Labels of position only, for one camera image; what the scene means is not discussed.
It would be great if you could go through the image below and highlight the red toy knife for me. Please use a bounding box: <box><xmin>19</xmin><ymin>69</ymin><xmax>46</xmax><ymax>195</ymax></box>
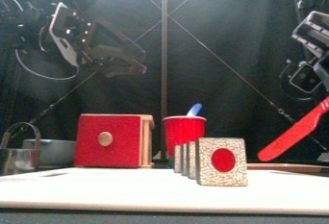
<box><xmin>257</xmin><ymin>95</ymin><xmax>329</xmax><ymax>162</ymax></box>

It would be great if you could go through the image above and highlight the toy sushi piece red centre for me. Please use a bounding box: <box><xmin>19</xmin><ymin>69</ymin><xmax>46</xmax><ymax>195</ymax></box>
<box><xmin>173</xmin><ymin>144</ymin><xmax>183</xmax><ymax>174</ymax></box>
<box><xmin>181</xmin><ymin>142</ymin><xmax>190</xmax><ymax>177</ymax></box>
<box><xmin>186</xmin><ymin>140</ymin><xmax>199</xmax><ymax>181</ymax></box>
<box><xmin>195</xmin><ymin>137</ymin><xmax>249</xmax><ymax>187</ymax></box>

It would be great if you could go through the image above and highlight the white cutting board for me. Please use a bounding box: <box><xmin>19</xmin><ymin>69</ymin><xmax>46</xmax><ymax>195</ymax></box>
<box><xmin>0</xmin><ymin>166</ymin><xmax>329</xmax><ymax>216</ymax></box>

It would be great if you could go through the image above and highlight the wooden plate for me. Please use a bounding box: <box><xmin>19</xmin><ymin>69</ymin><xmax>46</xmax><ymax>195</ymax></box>
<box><xmin>246</xmin><ymin>162</ymin><xmax>329</xmax><ymax>174</ymax></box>

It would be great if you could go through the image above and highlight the blue plastic spoon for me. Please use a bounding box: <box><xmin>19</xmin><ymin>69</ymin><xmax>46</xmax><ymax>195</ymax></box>
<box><xmin>185</xmin><ymin>102</ymin><xmax>204</xmax><ymax>118</ymax></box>

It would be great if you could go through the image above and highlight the red wooden box with knob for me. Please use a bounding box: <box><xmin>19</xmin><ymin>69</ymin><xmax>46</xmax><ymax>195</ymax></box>
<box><xmin>74</xmin><ymin>112</ymin><xmax>155</xmax><ymax>169</ymax></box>

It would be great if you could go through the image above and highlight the red plastic cup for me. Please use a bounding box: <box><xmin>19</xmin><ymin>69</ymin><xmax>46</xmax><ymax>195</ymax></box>
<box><xmin>162</xmin><ymin>115</ymin><xmax>209</xmax><ymax>161</ymax></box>

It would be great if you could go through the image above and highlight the grey metal pan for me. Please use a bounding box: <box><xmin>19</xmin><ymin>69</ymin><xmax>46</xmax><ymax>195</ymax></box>
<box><xmin>20</xmin><ymin>138</ymin><xmax>79</xmax><ymax>166</ymax></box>

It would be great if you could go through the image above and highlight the vertical metal frame pole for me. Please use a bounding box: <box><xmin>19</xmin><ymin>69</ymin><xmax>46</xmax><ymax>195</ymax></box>
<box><xmin>159</xmin><ymin>0</ymin><xmax>170</xmax><ymax>162</ymax></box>

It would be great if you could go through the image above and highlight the diagonal frame brace wire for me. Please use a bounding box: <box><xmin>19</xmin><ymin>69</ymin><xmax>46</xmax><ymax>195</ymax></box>
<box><xmin>8</xmin><ymin>0</ymin><xmax>216</xmax><ymax>139</ymax></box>
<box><xmin>126</xmin><ymin>0</ymin><xmax>329</xmax><ymax>154</ymax></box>

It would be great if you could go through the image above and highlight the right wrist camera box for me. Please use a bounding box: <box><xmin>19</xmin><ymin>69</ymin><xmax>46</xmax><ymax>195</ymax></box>
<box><xmin>288</xmin><ymin>60</ymin><xmax>324</xmax><ymax>95</ymax></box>

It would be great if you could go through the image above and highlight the white cable loop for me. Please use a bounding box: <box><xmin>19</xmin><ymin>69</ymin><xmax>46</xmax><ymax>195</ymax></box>
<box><xmin>15</xmin><ymin>47</ymin><xmax>82</xmax><ymax>82</ymax></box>

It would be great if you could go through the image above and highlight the small metal bucket with handle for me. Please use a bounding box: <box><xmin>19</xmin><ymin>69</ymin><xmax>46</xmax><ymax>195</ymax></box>
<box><xmin>0</xmin><ymin>121</ymin><xmax>43</xmax><ymax>176</ymax></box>

